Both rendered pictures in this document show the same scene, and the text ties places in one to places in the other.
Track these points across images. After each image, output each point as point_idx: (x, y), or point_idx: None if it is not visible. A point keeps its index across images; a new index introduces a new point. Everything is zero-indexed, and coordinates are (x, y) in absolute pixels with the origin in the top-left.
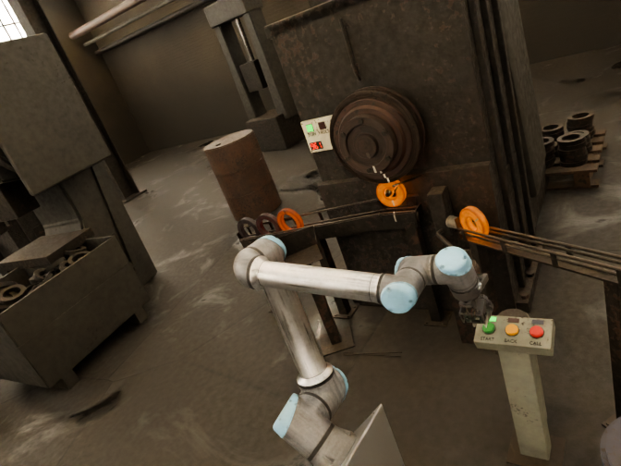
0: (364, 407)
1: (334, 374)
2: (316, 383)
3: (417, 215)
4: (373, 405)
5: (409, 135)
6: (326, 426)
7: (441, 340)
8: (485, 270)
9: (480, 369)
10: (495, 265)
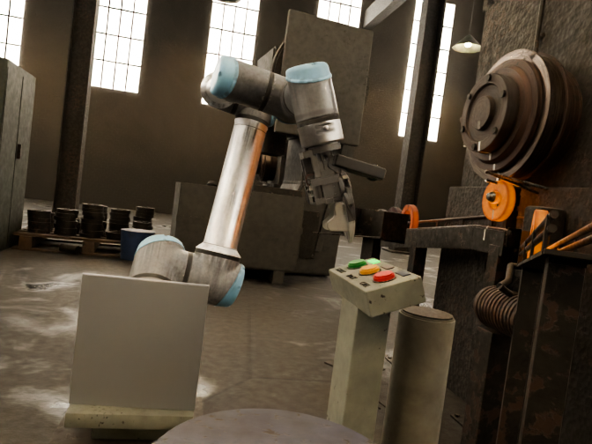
0: (280, 399)
1: (229, 262)
2: (202, 247)
3: (506, 237)
4: (289, 404)
5: (536, 109)
6: (160, 272)
7: (441, 433)
8: (521, 326)
9: None
10: (582, 376)
